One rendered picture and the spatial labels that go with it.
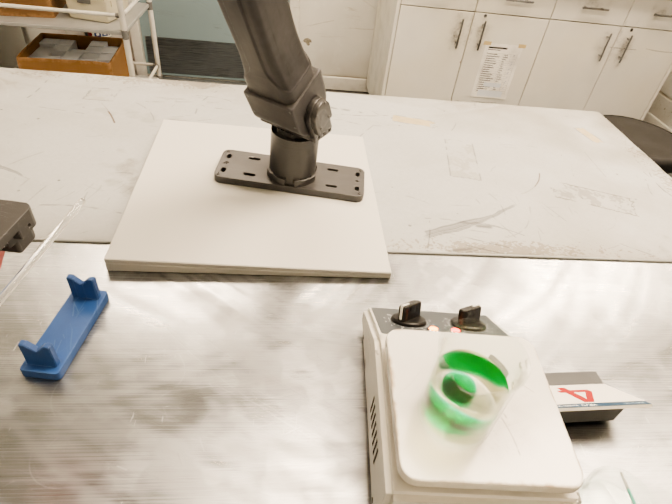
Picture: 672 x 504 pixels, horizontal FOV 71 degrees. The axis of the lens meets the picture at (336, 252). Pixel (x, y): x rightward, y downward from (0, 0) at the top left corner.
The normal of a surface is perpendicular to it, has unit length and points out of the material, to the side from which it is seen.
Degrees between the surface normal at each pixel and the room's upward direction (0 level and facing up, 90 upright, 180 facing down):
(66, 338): 0
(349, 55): 90
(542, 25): 90
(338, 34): 90
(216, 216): 2
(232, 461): 0
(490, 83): 88
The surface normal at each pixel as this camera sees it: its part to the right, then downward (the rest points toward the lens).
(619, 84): 0.07, 0.66
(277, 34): 0.83, 0.47
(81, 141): 0.11, -0.75
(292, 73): 0.78, 0.37
